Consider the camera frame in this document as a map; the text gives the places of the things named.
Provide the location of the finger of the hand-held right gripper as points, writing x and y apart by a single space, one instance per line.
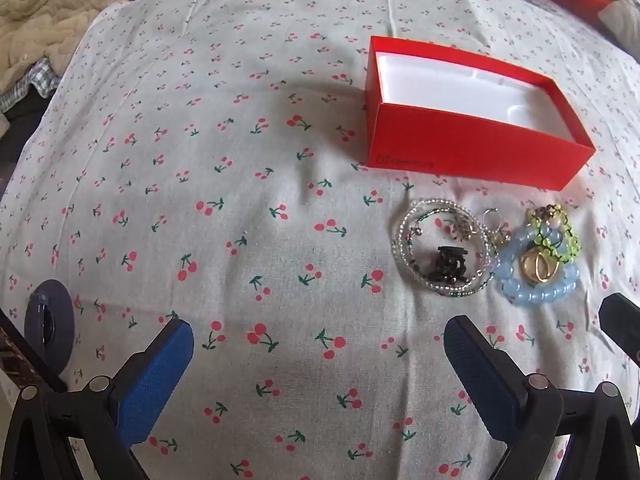
622 320

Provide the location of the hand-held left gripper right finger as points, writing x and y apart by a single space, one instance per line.
480 380

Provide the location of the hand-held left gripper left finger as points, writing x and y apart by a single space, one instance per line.
155 380

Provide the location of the black hair claw clip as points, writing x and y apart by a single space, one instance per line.
447 262

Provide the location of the small gold earring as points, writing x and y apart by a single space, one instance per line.
457 230

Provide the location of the red cardboard box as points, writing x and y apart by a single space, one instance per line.
450 145

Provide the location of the dark grey round disc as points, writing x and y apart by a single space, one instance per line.
50 325

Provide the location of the cherry print bed sheet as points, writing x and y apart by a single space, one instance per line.
250 160

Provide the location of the plaid cloth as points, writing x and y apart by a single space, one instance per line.
45 75

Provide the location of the beige quilted blanket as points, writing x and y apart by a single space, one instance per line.
50 5

